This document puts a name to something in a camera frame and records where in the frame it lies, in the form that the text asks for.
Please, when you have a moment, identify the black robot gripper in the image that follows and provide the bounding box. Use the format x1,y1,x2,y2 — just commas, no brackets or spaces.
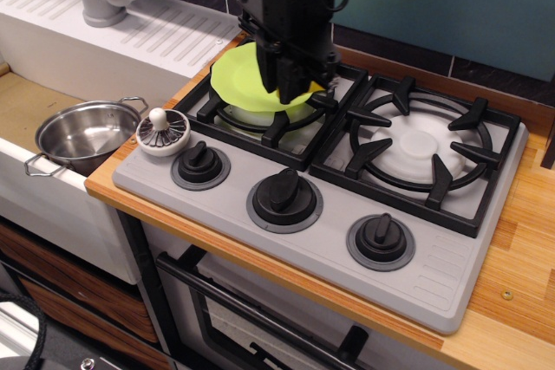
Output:
237,0,340,103

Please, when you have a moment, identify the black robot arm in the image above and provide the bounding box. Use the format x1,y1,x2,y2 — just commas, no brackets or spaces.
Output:
238,0,341,104

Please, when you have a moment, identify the lime green plate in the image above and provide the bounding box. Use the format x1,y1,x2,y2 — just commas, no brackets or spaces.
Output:
210,42,313,112

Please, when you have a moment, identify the white toy mushroom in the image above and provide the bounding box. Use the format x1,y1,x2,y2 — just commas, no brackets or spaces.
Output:
136,107,191,157

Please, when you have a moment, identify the stainless steel pot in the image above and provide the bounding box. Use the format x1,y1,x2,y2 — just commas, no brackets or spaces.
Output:
24,96,149,177

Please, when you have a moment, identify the white toy sink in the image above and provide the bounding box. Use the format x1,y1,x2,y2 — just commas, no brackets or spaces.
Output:
1,0,239,284

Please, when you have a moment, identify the white left burner cap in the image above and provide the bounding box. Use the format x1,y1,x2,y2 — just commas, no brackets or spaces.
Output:
219,104,322,133

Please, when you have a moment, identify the white burner cap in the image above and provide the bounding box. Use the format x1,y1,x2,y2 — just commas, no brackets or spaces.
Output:
369,112,466,185
219,104,322,133

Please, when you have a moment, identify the black left burner grate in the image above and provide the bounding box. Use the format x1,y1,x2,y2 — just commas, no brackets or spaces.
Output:
176,63,369,171

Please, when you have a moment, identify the black burner grate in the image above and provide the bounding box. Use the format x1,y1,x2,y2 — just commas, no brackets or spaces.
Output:
310,75,521,237
176,63,369,171

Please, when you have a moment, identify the black left stove knob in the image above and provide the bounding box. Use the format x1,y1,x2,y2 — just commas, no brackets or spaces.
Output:
171,140,231,191

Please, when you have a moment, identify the black stove knob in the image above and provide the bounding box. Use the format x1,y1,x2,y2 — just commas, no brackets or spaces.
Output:
346,213,416,272
246,168,323,234
171,140,231,191

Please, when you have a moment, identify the black middle stove knob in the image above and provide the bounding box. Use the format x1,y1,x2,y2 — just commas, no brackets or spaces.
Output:
246,168,323,234

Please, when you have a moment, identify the white right burner cap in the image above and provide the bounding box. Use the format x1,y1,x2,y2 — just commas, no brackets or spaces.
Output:
369,112,466,185

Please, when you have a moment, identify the grey toy stovetop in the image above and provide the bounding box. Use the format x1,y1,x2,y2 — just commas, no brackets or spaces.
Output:
113,42,528,334

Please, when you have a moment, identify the black right burner grate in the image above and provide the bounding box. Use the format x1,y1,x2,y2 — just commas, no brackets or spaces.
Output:
310,75,521,237

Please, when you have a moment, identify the black right stove knob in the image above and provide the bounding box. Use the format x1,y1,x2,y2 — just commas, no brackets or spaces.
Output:
346,213,416,272

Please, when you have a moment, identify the wooden drawer front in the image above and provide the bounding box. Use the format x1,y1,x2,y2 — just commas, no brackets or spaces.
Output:
1,218,171,369

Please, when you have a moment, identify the black oven door handle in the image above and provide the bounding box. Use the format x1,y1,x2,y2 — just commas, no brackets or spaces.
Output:
156,253,368,369

